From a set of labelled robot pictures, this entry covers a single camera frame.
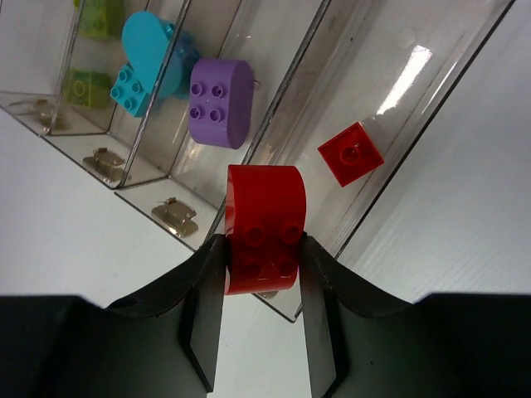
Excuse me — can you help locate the green lego in bin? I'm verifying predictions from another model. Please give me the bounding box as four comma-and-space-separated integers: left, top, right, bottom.
62, 69, 112, 109

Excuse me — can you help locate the small red lego brick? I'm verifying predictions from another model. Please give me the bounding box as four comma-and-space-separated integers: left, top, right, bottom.
318, 122, 384, 187

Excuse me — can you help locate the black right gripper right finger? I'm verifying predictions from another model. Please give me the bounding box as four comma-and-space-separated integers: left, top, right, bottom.
300, 235, 530, 397

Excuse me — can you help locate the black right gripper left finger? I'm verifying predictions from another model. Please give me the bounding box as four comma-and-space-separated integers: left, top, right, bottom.
1, 235, 227, 397

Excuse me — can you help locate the green lego brick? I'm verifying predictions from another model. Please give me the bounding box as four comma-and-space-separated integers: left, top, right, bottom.
79, 0, 125, 40

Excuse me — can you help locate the purple rounded lego brick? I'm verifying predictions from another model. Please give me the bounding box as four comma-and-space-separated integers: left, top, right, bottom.
188, 58, 255, 149

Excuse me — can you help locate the red rounded lego brick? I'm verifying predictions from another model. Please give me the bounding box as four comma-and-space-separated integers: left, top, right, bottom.
224, 165, 306, 295

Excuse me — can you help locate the small teal lego cube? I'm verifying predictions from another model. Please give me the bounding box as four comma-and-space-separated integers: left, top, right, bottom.
110, 64, 151, 118

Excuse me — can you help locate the teal rounded lego brick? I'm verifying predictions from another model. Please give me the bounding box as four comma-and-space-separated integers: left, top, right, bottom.
121, 11, 200, 99

